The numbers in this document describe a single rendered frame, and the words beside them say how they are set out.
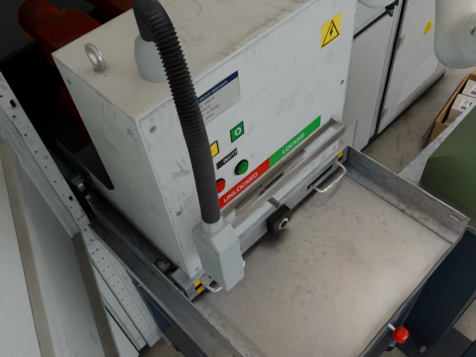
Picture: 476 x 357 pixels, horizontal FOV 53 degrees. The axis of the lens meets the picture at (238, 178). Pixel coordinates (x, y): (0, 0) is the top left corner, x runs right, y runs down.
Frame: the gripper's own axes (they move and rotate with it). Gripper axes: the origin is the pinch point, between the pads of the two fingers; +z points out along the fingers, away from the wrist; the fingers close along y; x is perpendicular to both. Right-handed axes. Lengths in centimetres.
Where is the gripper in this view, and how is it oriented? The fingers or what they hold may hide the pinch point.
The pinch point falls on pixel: (367, 11)
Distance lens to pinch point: 148.4
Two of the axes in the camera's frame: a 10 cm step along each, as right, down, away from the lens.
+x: 1.1, -9.9, -0.2
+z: 4.9, 0.3, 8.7
